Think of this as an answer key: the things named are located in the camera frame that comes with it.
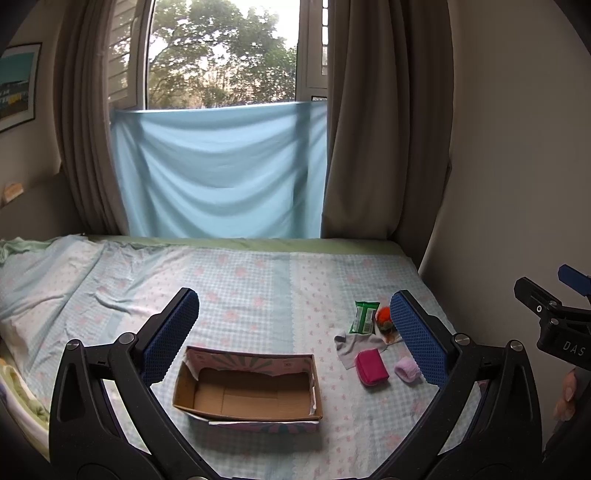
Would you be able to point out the brown curtain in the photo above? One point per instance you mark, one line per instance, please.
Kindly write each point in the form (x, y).
(100, 66)
(390, 116)

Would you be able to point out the person's right hand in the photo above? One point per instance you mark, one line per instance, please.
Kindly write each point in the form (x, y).
(565, 406)

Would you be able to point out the framed wall picture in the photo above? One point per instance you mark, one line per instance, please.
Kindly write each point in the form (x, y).
(18, 72)

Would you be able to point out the left brown curtain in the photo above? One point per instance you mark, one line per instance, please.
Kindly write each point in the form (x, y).
(100, 66)

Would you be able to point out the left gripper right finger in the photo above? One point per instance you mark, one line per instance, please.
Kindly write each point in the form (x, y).
(483, 423)

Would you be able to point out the magenta leather pouch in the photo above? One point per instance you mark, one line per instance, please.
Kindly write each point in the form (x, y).
(370, 368)

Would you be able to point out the white paper towel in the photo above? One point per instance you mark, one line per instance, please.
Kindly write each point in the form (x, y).
(391, 337)

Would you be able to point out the grey microfibre cloth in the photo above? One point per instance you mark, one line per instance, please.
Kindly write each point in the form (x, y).
(349, 345)

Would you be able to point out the green patterned blanket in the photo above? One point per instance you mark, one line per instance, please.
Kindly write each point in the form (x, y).
(29, 414)

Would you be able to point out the right brown curtain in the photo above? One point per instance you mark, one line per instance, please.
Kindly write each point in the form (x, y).
(390, 116)

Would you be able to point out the window with white frame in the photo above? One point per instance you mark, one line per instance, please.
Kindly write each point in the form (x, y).
(211, 54)

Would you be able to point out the checkered floral bed sheet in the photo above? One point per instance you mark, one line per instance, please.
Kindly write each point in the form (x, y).
(259, 302)

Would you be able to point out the pink fluffy scrunchie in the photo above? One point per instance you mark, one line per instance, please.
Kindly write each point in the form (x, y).
(407, 370)

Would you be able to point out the green mattress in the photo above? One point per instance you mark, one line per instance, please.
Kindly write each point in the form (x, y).
(316, 246)

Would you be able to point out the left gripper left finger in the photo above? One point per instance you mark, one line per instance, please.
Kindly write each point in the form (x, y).
(105, 421)

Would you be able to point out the green wet wipes pack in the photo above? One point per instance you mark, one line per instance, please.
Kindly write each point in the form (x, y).
(365, 318)

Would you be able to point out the open cardboard box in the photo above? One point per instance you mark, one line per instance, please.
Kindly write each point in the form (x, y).
(265, 393)

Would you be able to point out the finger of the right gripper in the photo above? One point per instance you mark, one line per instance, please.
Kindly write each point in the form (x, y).
(577, 281)
(537, 299)

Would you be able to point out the orange fluffy pompom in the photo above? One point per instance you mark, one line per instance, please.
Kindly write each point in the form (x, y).
(384, 320)

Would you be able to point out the light blue hanging cloth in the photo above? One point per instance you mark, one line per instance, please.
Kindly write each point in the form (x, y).
(254, 172)

